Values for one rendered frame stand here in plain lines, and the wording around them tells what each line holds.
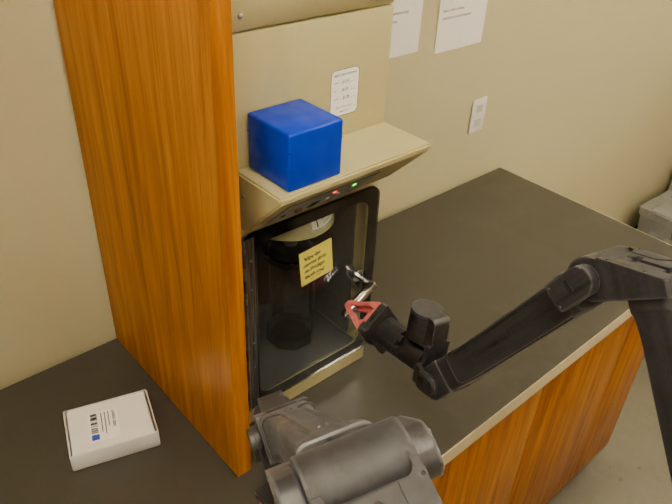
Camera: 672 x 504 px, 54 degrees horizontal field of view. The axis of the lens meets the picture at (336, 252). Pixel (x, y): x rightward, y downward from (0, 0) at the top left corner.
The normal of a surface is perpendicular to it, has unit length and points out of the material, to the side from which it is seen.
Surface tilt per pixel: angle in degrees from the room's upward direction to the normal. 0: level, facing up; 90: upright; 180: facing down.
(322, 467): 9
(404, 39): 90
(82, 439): 0
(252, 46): 90
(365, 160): 0
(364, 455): 16
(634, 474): 0
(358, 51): 90
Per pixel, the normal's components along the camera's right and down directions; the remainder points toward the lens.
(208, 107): -0.75, 0.34
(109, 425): 0.04, -0.83
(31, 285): 0.66, 0.44
